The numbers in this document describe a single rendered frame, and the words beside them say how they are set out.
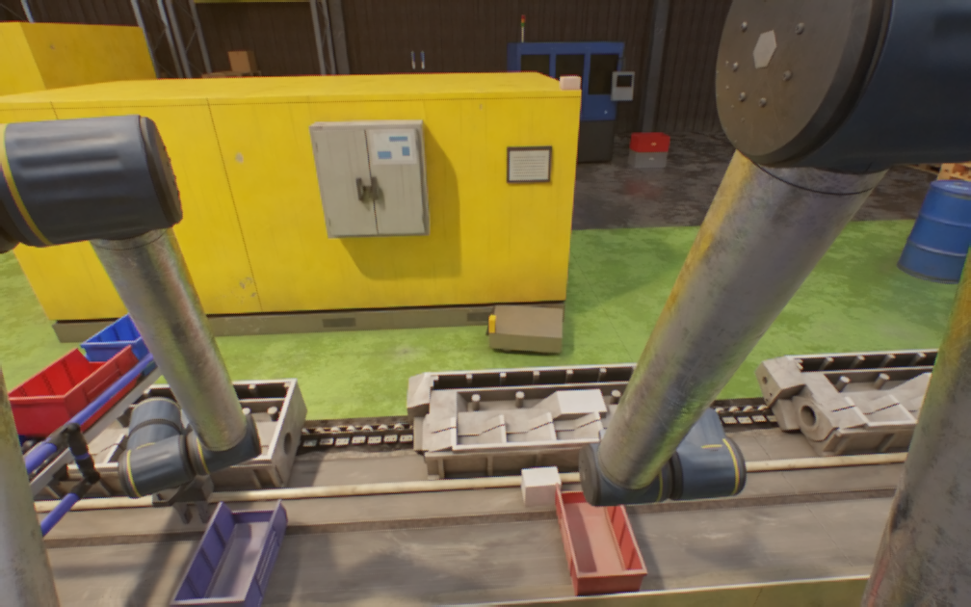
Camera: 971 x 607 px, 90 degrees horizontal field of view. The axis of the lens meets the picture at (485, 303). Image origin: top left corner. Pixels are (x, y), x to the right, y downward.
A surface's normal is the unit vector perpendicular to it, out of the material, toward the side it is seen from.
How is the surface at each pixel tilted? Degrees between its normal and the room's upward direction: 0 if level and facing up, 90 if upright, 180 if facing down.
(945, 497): 88
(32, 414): 86
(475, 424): 10
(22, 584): 74
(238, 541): 0
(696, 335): 104
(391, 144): 90
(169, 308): 110
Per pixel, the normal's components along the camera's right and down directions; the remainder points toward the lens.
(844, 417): -0.33, -0.73
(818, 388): 0.00, -0.78
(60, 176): 0.45, 0.11
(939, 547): -0.94, 0.14
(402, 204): 0.06, 0.48
